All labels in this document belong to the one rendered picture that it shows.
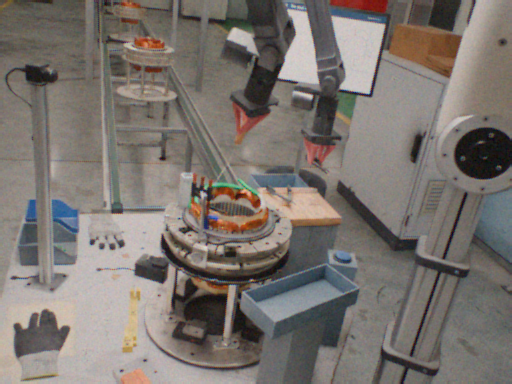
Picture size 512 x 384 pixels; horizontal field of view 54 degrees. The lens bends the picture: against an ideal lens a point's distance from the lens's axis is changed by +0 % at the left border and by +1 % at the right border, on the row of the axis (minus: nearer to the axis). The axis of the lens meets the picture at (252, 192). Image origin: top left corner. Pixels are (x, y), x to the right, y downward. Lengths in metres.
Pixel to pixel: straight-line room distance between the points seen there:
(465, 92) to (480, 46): 0.08
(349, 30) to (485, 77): 1.31
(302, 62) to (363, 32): 0.27
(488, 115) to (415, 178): 2.51
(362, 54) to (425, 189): 1.53
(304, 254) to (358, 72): 0.98
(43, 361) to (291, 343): 0.57
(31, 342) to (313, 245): 0.77
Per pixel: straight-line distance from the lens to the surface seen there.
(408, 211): 3.54
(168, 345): 1.32
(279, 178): 1.67
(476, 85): 0.94
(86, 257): 1.67
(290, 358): 1.14
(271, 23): 0.96
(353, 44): 2.19
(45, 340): 1.35
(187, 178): 1.25
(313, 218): 1.41
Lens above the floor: 1.68
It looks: 24 degrees down
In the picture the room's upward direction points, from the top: 9 degrees clockwise
